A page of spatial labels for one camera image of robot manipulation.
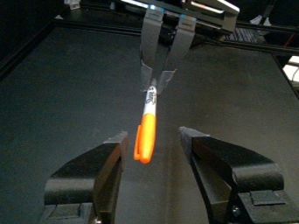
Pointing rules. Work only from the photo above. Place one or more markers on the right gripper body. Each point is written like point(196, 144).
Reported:
point(194, 8)

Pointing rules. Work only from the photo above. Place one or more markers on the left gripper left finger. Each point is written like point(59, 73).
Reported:
point(83, 172)

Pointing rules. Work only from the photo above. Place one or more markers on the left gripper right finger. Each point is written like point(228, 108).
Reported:
point(238, 172)

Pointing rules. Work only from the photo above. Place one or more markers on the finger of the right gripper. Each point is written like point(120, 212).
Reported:
point(179, 46)
point(151, 43)

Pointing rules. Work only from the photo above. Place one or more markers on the grey marker pen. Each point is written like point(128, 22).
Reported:
point(147, 128)

